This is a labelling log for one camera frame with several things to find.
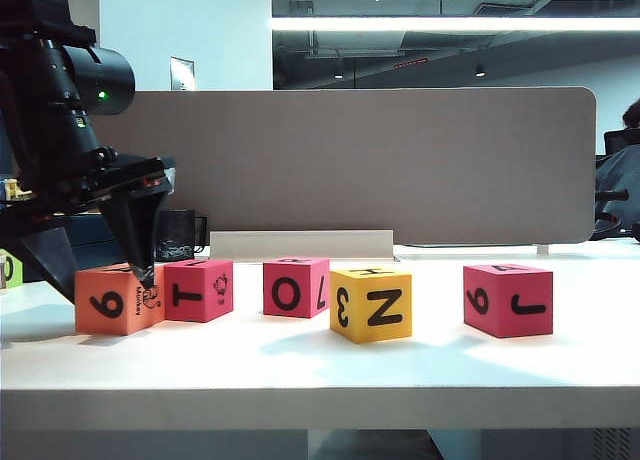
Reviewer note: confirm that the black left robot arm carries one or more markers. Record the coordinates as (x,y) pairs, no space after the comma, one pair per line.
(50,70)

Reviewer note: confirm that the orange foam block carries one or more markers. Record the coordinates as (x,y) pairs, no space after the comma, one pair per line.
(105,305)

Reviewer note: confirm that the grey jacket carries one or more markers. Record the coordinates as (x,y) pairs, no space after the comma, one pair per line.
(620,175)

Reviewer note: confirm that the red ceiling sign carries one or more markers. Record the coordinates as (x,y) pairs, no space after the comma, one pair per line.
(411,63)

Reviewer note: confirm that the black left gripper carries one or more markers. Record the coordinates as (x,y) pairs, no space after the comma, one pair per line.
(100,180)

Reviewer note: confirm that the grey desk divider panel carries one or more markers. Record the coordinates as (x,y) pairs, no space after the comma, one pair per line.
(375,165)

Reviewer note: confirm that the white divider foot bracket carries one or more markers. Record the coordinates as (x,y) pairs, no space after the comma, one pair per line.
(543,250)

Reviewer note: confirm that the dark blue case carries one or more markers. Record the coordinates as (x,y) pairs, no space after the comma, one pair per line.
(87,245)

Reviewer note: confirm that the pink block with T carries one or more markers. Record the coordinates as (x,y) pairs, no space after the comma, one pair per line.
(190,295)

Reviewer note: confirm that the black mug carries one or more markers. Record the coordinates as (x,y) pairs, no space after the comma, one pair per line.
(180,235)

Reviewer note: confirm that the wall sign on pillar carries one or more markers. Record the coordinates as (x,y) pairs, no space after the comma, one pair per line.
(181,74)

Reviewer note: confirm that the ceiling light strip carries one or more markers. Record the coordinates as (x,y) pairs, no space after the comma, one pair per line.
(450,24)

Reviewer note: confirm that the person in background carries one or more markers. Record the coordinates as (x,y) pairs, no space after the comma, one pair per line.
(620,140)

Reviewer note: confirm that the pink block with O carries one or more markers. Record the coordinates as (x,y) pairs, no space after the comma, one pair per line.
(290,295)

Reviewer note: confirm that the green foam block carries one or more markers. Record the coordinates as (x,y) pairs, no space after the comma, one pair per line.
(15,270)

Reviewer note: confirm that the perforated metal panel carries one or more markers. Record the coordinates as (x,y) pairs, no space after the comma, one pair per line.
(612,445)

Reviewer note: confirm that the pink block with J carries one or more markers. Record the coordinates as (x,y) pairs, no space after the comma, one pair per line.
(500,300)

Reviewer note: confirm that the yellow foam block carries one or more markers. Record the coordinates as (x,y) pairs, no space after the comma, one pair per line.
(380,307)

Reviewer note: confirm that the small ceiling spot lamp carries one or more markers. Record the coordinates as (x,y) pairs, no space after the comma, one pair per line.
(480,72)

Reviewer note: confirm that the yellow patterned box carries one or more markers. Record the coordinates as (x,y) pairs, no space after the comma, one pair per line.
(15,190)

